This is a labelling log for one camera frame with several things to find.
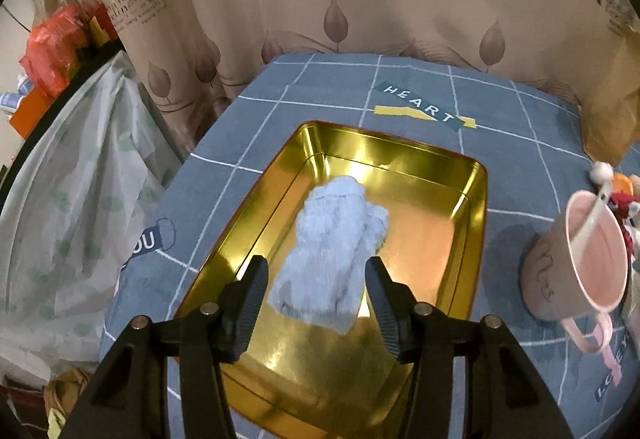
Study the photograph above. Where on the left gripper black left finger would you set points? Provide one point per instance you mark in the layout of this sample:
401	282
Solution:
127	396

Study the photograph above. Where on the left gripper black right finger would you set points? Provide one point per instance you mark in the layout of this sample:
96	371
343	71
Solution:
505	397

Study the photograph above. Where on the light blue towel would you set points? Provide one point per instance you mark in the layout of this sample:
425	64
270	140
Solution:
321	281

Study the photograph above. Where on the red and white fabric scrunchie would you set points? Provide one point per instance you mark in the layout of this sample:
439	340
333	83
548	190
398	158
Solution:
625	209

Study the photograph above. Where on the brown crumpled cloth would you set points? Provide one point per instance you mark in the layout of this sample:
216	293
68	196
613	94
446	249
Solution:
60	397

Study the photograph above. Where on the pink ceramic mug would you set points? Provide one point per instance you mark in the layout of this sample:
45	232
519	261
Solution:
576	273

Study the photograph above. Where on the white green patterned plastic bag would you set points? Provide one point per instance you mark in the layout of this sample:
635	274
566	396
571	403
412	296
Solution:
72	218

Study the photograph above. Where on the orange rubber toy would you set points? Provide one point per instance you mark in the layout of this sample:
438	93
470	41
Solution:
602	172

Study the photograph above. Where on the white ceramic spoon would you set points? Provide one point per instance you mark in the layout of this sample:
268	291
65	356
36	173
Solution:
594	205

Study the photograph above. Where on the blue checked tablecloth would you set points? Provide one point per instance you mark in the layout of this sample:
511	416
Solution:
527	141

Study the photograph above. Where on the brown kraft snack bag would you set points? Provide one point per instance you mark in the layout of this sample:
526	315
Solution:
609	118

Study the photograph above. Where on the orange box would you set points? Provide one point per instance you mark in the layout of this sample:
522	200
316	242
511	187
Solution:
30	111

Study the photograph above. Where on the plastic water bottle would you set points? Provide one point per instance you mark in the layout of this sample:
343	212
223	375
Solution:
10	101

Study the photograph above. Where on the orange red plastic bag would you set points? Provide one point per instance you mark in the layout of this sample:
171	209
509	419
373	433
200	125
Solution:
58	47

